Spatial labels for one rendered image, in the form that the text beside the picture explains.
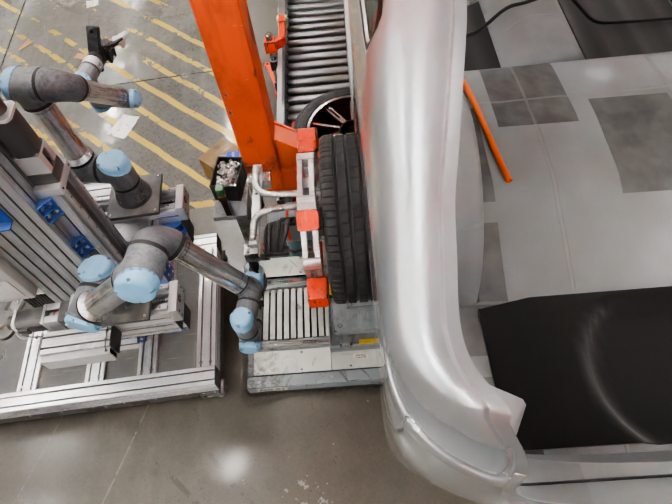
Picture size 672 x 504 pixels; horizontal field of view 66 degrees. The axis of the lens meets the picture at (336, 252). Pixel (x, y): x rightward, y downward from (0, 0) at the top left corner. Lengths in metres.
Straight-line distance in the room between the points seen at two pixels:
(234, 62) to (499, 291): 1.26
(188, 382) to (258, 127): 1.20
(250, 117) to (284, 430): 1.44
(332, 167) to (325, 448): 1.36
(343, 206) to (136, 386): 1.40
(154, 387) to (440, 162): 1.91
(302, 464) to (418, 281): 1.72
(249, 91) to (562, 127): 1.20
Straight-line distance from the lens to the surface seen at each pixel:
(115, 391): 2.67
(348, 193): 1.73
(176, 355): 2.64
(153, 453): 2.76
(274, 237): 1.81
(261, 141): 2.33
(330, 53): 3.75
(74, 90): 2.03
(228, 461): 2.63
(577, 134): 2.16
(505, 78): 2.37
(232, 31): 1.99
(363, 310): 2.53
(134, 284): 1.51
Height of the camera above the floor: 2.50
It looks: 57 degrees down
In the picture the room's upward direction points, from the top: 8 degrees counter-clockwise
